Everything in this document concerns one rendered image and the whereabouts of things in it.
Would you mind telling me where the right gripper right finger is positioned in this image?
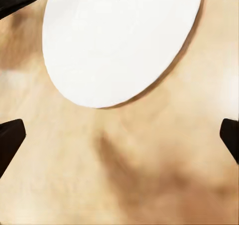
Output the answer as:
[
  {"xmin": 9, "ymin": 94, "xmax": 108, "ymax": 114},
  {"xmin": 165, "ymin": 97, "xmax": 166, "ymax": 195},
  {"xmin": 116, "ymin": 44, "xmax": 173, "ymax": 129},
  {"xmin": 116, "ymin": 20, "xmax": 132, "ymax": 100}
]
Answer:
[{"xmin": 220, "ymin": 118, "xmax": 239, "ymax": 165}]

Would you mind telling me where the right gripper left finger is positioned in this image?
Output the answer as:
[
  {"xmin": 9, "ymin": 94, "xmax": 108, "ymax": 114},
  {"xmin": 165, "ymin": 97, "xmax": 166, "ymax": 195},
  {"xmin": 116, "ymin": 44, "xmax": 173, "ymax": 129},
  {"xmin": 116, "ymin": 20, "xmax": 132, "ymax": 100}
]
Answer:
[{"xmin": 0, "ymin": 118, "xmax": 26, "ymax": 178}]

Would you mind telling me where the saucer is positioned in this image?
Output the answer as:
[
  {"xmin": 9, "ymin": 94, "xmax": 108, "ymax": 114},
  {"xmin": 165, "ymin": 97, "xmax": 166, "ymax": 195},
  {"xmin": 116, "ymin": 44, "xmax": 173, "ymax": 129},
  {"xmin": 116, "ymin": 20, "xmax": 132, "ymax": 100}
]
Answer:
[{"xmin": 42, "ymin": 0, "xmax": 201, "ymax": 109}]

